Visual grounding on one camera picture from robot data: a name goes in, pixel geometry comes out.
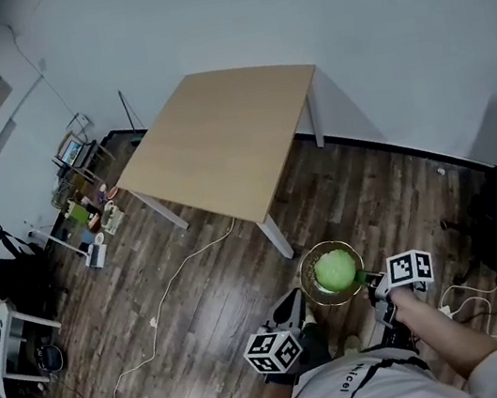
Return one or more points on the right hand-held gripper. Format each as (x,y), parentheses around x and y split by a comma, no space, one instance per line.
(403,268)

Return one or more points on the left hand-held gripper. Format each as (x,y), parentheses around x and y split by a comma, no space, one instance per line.
(273,350)

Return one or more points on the gold rimmed glass bowl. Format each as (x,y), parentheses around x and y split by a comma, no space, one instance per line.
(308,278)

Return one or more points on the green vegetable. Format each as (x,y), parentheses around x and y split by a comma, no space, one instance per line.
(332,271)

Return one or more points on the person's right forearm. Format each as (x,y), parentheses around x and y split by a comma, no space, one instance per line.
(436,331)

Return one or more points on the person's light shoe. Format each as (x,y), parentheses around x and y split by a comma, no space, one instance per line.
(350,346)

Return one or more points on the white power strip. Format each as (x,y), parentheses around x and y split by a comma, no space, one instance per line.
(445,312)

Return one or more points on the person's white shirt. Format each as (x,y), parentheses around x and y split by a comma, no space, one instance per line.
(382,389)

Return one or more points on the wooden table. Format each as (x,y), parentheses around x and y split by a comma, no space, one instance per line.
(216,151)

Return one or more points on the white floor scale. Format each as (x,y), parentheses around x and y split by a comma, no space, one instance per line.
(96,256)

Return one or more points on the pile of small floor items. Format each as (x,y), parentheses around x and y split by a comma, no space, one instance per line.
(93,206)

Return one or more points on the black floor bag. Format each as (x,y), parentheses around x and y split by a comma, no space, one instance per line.
(50,358)

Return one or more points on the broom with green head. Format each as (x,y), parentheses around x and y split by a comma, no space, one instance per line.
(131,118)

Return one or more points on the small framed screen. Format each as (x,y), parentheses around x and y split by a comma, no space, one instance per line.
(71,150)

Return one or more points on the white desk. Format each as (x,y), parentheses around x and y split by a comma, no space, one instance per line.
(9,340)

